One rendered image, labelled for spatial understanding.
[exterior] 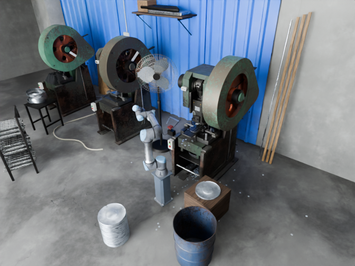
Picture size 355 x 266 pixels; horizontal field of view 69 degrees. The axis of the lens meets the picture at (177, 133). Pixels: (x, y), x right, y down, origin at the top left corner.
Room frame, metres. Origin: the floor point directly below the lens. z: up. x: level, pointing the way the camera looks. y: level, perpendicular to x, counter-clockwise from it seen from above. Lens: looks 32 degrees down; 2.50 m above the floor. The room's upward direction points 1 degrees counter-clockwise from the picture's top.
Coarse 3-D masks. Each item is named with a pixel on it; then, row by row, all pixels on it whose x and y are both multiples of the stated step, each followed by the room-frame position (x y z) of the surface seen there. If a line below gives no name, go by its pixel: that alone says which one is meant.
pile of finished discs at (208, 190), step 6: (198, 186) 2.23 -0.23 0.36; (204, 186) 2.23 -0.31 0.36; (210, 186) 2.22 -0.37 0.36; (216, 186) 2.22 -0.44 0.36; (198, 192) 2.14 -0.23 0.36; (204, 192) 2.13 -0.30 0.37; (210, 192) 2.13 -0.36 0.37; (216, 192) 2.13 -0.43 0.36; (204, 198) 2.03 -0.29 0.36; (210, 198) 2.04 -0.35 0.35
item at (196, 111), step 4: (196, 100) 2.87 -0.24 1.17; (200, 100) 2.87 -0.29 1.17; (196, 104) 2.87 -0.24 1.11; (200, 104) 2.82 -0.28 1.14; (196, 108) 2.87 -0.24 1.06; (200, 108) 2.83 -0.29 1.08; (192, 112) 2.89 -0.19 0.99; (196, 112) 2.87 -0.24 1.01; (200, 112) 2.83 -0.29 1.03; (196, 116) 2.83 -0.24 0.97; (200, 116) 2.82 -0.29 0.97; (196, 120) 2.83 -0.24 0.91; (200, 120) 2.82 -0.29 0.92; (204, 120) 2.86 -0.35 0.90
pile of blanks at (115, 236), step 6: (126, 216) 1.87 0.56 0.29; (120, 222) 1.76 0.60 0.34; (126, 222) 1.83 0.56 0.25; (102, 228) 1.73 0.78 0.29; (108, 228) 1.70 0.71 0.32; (114, 228) 1.71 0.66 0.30; (120, 228) 1.75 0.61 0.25; (126, 228) 1.81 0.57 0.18; (102, 234) 1.76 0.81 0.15; (108, 234) 1.71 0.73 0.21; (114, 234) 1.71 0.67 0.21; (120, 234) 1.73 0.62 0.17; (126, 234) 1.79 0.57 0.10; (108, 240) 1.71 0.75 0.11; (114, 240) 1.71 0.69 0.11; (120, 240) 1.73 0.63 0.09; (126, 240) 1.78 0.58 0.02; (114, 246) 1.70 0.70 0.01
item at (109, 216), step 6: (108, 204) 1.98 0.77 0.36; (114, 204) 1.98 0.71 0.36; (120, 204) 1.97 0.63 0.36; (102, 210) 1.90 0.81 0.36; (108, 210) 1.90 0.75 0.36; (114, 210) 1.89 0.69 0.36; (120, 210) 1.90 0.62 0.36; (102, 216) 1.82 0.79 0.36; (108, 216) 1.81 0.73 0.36; (114, 216) 1.81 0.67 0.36; (120, 216) 1.81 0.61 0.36; (102, 222) 1.74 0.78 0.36; (108, 222) 1.74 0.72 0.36; (114, 222) 1.74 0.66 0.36
